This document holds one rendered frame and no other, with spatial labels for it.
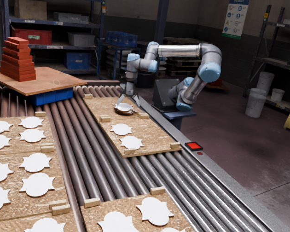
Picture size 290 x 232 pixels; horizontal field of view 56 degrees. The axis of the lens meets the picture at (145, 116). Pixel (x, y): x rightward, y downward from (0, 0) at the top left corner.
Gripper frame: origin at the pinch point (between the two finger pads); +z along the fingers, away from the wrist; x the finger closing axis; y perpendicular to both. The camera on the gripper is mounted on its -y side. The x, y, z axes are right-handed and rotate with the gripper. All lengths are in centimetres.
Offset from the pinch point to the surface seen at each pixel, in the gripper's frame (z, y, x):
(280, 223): 6, -95, -59
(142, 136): 4.1, -34.5, -8.1
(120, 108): -0.1, -3.8, 5.0
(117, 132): 3.2, -32.9, 6.7
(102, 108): 4.0, 3.7, 17.4
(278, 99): 80, 324, -319
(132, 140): 3.2, -40.9, -1.7
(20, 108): 6, -5, 69
